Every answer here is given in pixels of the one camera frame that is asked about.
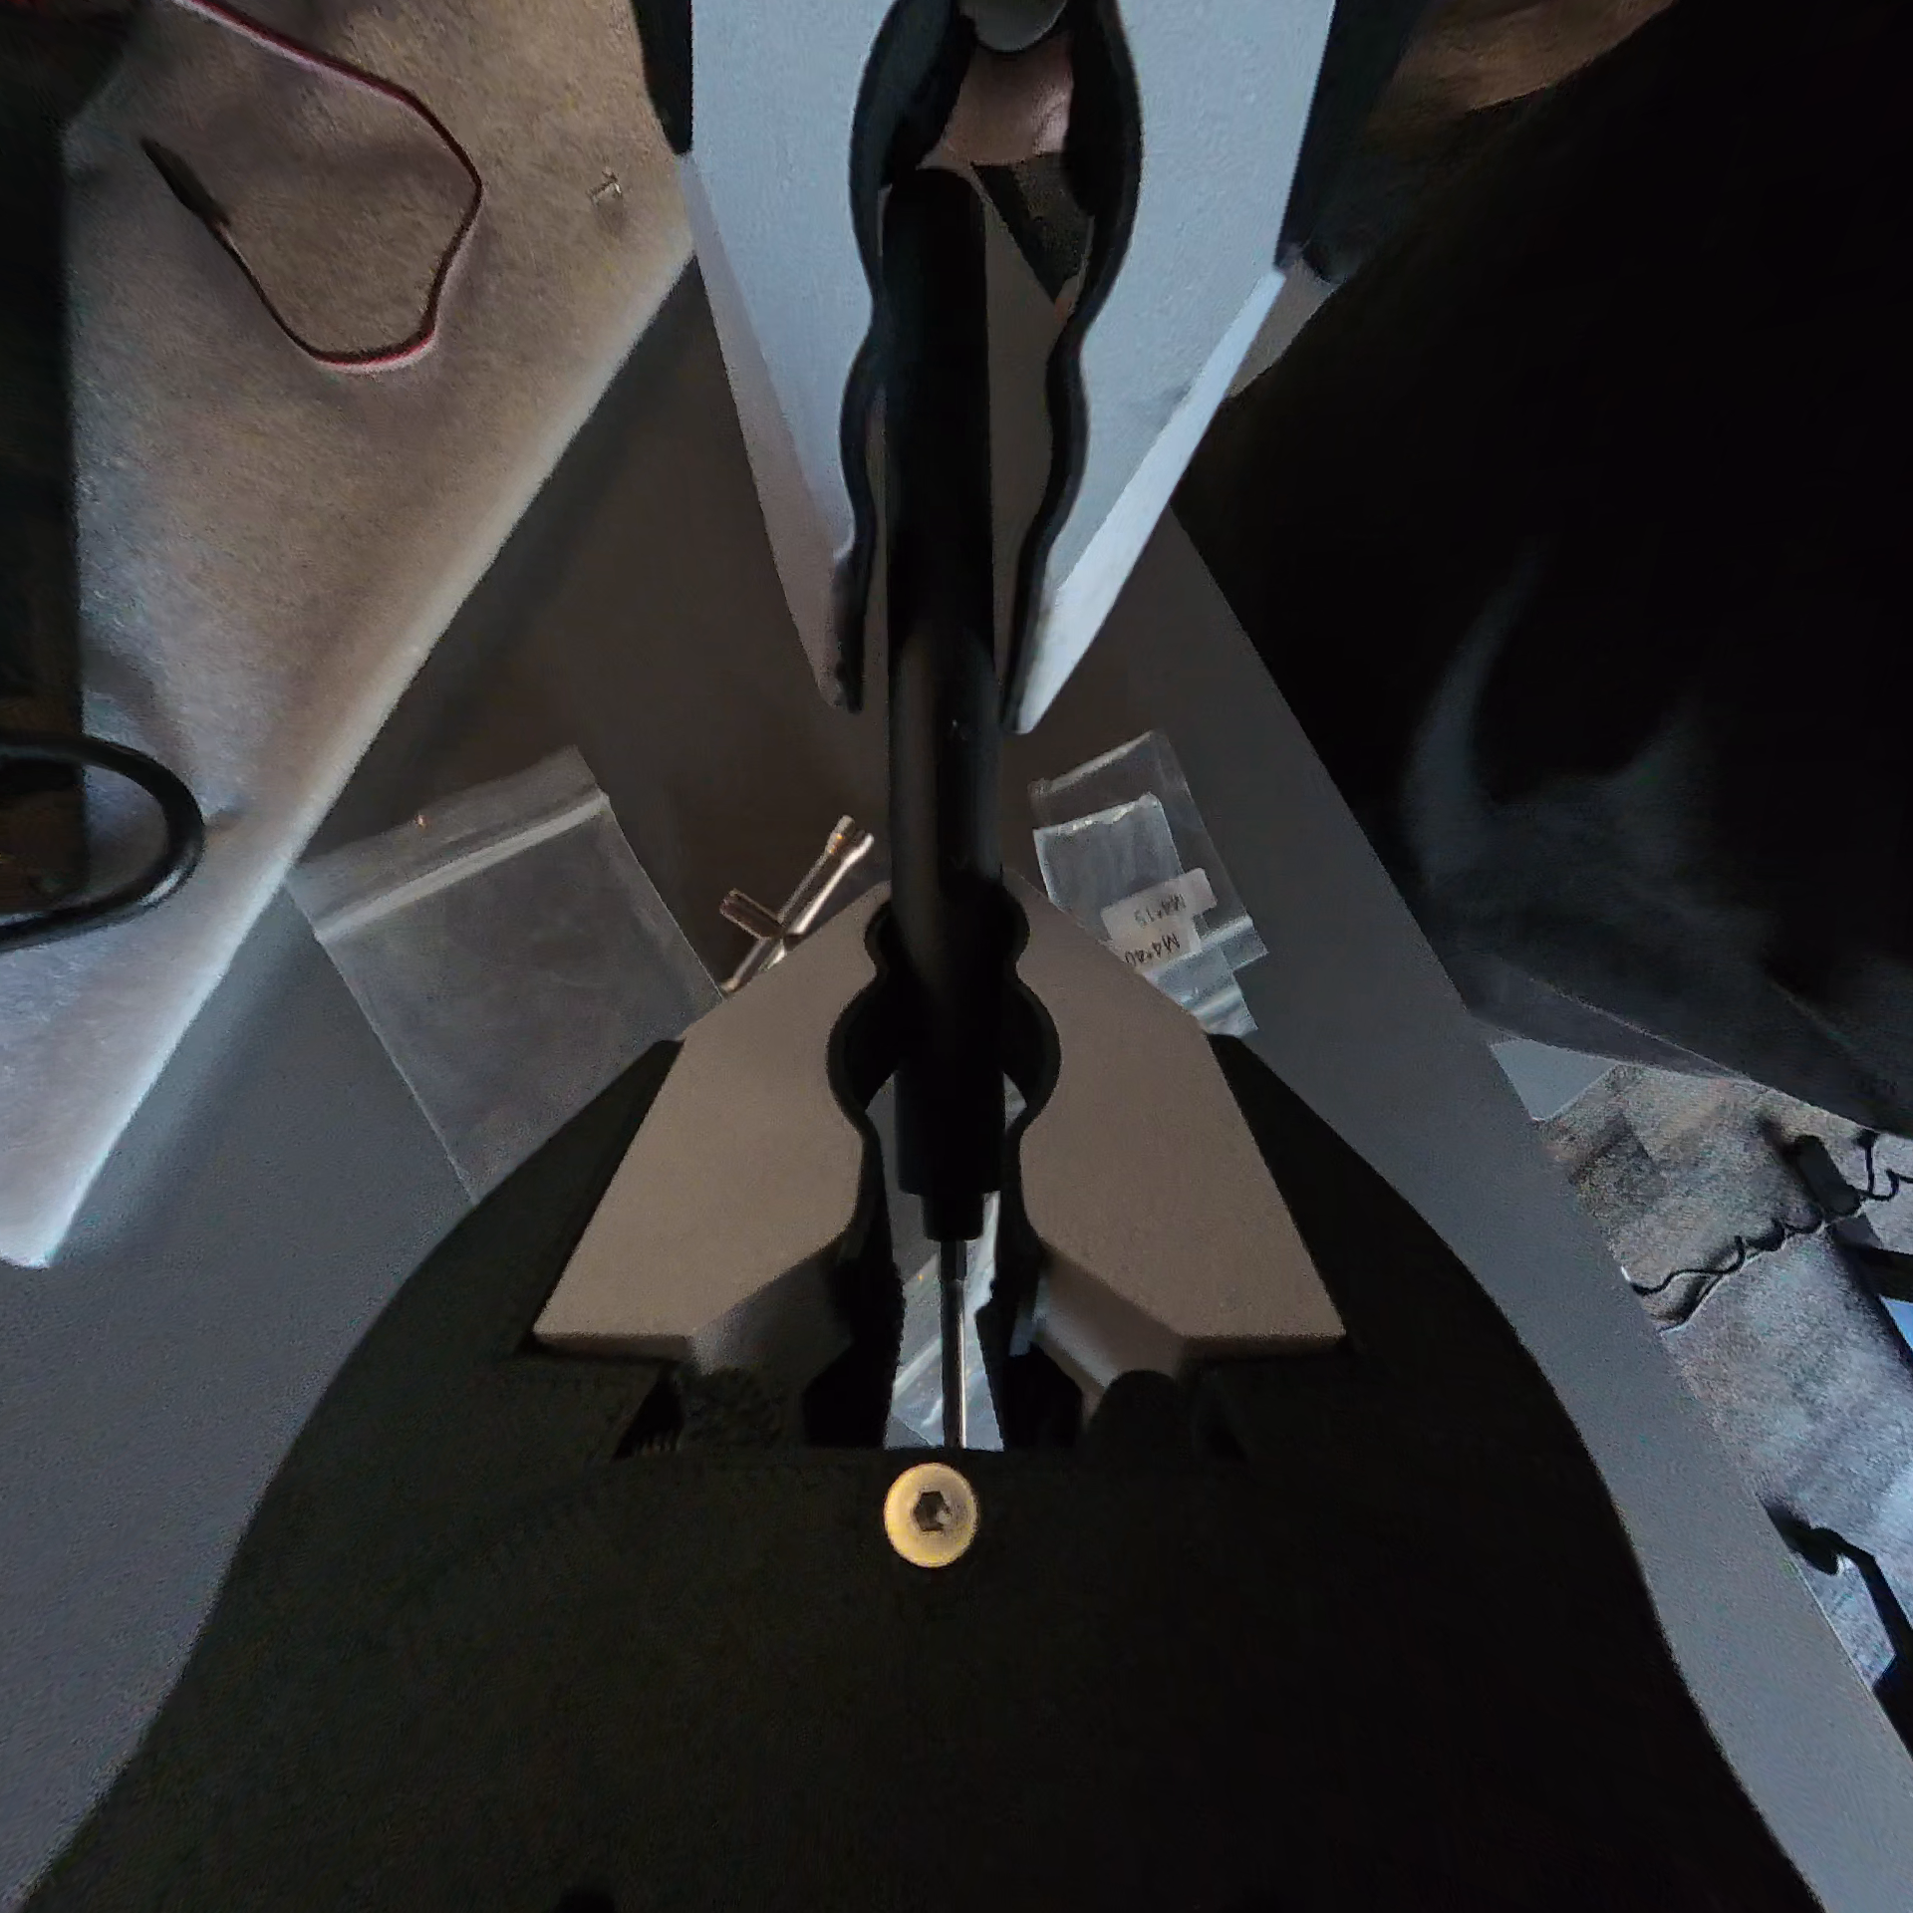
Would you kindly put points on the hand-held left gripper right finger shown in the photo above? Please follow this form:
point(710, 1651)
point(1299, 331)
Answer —
point(1180, 1196)

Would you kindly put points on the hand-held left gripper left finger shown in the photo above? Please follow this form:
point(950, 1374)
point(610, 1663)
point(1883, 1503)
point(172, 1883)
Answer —
point(702, 1196)

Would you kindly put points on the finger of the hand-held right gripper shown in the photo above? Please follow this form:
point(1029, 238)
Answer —
point(776, 224)
point(1197, 224)

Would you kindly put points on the black screwdriver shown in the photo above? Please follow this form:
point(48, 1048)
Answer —
point(942, 598)

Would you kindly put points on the white label screw bag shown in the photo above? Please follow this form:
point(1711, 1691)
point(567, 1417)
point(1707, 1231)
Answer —
point(1150, 912)

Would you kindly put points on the small metal socket wrench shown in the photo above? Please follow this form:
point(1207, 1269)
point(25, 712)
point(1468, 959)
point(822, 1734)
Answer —
point(800, 912)

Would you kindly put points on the empty clear plastic bag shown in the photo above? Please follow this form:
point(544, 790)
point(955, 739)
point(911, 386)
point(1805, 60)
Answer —
point(509, 957)

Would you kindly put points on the white foam sheet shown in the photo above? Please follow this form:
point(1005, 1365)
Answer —
point(298, 493)

